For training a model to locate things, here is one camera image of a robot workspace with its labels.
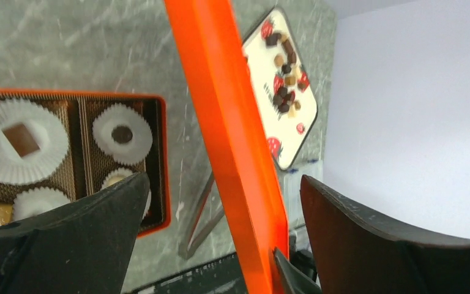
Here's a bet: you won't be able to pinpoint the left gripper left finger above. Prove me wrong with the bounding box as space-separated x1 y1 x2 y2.
0 173 150 293

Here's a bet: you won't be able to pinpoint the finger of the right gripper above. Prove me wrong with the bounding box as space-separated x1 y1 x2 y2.
273 247 322 294

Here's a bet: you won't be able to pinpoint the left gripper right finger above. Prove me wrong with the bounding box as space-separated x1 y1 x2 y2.
300 175 470 293

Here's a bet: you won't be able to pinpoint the metal tongs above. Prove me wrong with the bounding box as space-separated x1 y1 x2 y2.
177 172 226 262

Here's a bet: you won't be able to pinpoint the orange chocolate box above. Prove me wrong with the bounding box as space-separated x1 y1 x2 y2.
0 89 171 237

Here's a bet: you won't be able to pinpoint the dark swirl chocolate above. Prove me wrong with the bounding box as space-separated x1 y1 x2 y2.
111 125 133 145

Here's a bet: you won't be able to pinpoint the brown block chocolate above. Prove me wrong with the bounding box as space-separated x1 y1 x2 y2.
1 122 40 158

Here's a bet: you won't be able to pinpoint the white strawberry tray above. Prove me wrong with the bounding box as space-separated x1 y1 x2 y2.
242 6 318 171

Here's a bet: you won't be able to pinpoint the orange box lid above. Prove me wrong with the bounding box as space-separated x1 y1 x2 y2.
165 1 289 293

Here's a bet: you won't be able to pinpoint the white paper cup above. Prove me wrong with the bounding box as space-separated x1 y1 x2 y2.
92 104 154 165
12 187 70 221
0 98 69 185
100 168 152 217

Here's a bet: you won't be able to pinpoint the clear plastic screw box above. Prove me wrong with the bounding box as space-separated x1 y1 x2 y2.
278 159 323 230

